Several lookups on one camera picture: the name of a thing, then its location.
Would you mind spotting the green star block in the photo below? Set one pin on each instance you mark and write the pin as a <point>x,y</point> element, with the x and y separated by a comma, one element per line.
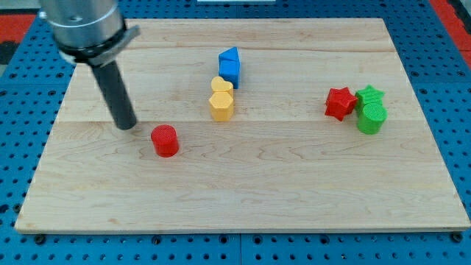
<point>368,95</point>

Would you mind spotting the green cylinder block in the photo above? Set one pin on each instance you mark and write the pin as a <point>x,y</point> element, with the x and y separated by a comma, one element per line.
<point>371,118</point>

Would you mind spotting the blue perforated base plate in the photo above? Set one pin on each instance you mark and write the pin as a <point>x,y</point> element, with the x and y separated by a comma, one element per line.
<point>432,45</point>

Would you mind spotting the red cylinder block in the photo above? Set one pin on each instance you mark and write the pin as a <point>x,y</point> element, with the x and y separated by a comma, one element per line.
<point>165,140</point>

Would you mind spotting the red star block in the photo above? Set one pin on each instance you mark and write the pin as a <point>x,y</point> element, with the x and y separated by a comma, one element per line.
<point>340,103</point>

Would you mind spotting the yellow hexagon block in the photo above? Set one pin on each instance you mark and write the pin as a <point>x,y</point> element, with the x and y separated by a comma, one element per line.
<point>221,106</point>

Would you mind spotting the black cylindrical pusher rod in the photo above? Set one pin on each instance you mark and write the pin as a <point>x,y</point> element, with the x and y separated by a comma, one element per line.
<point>112,87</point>

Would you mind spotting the wooden board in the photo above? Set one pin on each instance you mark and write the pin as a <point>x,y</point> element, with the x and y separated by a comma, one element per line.
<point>279,165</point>

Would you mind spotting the blue triangle block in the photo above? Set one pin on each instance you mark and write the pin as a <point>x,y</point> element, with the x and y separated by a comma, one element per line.
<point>230,54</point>

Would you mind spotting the yellow heart block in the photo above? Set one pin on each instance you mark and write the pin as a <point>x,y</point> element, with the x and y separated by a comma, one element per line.
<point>218,84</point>

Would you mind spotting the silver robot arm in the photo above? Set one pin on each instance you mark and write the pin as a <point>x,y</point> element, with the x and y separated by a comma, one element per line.
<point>94,32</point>

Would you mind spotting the blue cube block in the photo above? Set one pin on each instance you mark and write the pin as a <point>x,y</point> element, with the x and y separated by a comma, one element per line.
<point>230,71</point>

